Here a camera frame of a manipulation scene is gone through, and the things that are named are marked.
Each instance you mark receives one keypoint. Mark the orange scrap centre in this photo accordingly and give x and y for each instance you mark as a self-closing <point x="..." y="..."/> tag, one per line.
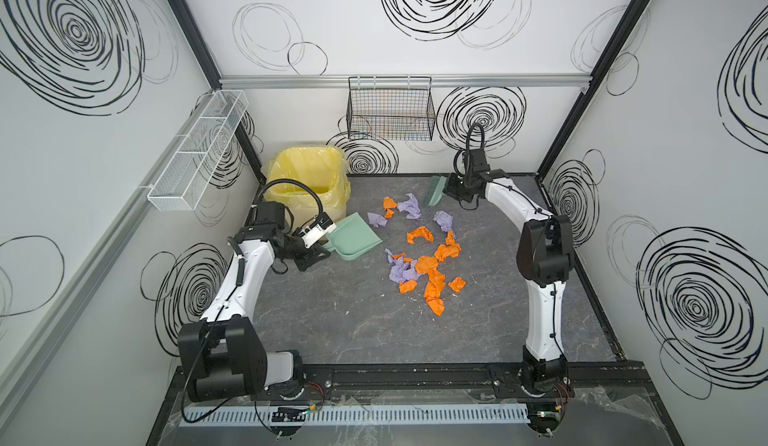
<point x="425" y="264"/>

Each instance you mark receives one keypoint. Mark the black wire basket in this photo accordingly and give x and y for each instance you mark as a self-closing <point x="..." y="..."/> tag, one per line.
<point x="399" y="108"/>

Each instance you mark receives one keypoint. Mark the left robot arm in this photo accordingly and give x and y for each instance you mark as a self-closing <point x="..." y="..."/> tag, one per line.
<point x="221" y="354"/>

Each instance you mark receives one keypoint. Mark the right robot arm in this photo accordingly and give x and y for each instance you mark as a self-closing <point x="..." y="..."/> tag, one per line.
<point x="545" y="257"/>

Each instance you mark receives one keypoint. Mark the green plastic dustpan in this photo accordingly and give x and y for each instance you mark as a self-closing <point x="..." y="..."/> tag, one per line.
<point x="351" y="238"/>

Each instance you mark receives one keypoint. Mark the white wire shelf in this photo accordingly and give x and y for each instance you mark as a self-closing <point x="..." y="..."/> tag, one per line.
<point x="205" y="156"/>

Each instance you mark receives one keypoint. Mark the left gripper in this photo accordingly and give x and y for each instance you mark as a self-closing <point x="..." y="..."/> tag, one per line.
<point x="309" y="254"/>

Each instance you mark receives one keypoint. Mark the purple scrap front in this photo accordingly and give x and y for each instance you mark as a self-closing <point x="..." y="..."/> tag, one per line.
<point x="402" y="268"/>

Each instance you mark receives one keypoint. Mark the orange scrap near back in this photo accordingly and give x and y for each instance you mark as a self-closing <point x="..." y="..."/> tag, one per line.
<point x="390" y="205"/>

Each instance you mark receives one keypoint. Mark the orange scrap by dustpan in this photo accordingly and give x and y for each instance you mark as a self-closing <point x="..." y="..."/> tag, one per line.
<point x="450" y="248"/>

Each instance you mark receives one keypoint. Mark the orange scrap lower right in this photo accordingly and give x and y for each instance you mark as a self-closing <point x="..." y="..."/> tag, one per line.
<point x="457" y="284"/>

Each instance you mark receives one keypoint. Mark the green hand brush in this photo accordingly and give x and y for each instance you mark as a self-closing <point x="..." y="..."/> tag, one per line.
<point x="435" y="190"/>

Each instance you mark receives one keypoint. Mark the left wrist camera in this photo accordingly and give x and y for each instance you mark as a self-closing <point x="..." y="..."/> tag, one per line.
<point x="317" y="229"/>

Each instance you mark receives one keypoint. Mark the purple scrap far right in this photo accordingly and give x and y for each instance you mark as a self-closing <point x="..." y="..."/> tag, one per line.
<point x="444" y="220"/>

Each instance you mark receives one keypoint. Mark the yellow bin liner bag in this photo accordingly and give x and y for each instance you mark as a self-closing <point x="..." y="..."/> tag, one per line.
<point x="320" y="168"/>

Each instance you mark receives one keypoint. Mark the orange scrap lower middle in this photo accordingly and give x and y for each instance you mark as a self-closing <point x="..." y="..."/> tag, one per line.
<point x="436" y="283"/>

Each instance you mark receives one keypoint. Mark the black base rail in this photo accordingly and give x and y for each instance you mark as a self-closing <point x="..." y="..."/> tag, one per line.
<point x="502" y="380"/>

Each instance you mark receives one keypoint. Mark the white slotted cable duct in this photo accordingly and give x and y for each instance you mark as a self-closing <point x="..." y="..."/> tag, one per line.
<point x="355" y="415"/>

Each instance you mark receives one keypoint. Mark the orange scrap front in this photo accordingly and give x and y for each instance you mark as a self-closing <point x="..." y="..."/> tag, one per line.
<point x="407" y="286"/>

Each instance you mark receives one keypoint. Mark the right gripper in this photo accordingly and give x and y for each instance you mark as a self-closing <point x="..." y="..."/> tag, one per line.
<point x="452" y="185"/>

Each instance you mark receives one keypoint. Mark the purple scrap pair back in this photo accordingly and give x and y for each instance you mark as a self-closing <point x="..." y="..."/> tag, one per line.
<point x="410" y="207"/>

